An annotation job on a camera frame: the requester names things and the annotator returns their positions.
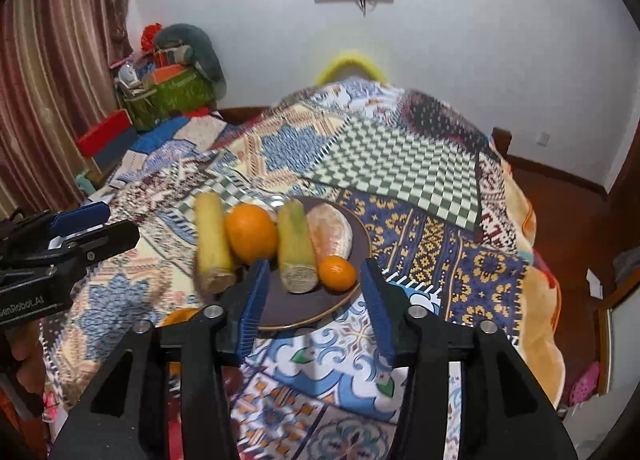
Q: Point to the small tangerine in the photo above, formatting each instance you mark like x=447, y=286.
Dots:
x=337, y=272

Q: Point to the white wall socket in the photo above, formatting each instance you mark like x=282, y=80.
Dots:
x=543, y=138

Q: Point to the grey plush pillow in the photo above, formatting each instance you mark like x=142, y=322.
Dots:
x=205, y=49

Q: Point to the striped brown curtain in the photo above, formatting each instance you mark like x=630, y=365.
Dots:
x=50, y=89

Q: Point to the colourful patchwork blanket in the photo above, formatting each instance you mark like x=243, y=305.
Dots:
x=425, y=240

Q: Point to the dark purple plate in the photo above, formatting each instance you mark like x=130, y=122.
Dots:
x=300, y=307

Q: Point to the orange box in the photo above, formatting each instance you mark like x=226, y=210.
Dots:
x=167, y=73

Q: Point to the greenish sugarcane piece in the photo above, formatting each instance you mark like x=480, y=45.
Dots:
x=296, y=250

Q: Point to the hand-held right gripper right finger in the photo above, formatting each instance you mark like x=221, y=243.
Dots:
x=377, y=310

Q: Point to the white paper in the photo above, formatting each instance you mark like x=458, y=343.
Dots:
x=594, y=282

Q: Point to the yellow sugarcane piece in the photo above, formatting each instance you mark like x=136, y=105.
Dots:
x=214, y=240

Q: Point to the blue white patterned cloth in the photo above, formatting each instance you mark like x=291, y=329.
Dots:
x=200, y=132

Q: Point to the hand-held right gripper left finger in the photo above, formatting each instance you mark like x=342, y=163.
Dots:
x=252, y=310

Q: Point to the orange with sticker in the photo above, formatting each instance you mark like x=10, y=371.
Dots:
x=250, y=235

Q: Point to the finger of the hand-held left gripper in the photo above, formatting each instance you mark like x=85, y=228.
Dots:
x=82, y=216
x=107, y=240

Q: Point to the person's left hand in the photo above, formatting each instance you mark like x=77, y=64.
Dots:
x=27, y=352

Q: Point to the peeled pomelo segment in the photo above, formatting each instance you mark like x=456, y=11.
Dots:
x=330, y=235

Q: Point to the teal cloth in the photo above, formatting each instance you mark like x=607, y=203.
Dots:
x=85, y=184

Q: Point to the grey cloth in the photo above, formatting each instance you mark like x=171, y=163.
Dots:
x=629, y=267

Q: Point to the green bag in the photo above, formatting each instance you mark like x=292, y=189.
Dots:
x=175, y=97

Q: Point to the pink slippers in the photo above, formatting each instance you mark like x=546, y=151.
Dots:
x=586, y=382

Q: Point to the red and grey box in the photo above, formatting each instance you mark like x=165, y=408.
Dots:
x=105, y=132

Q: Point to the red plastic bag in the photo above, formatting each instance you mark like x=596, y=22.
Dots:
x=150, y=37

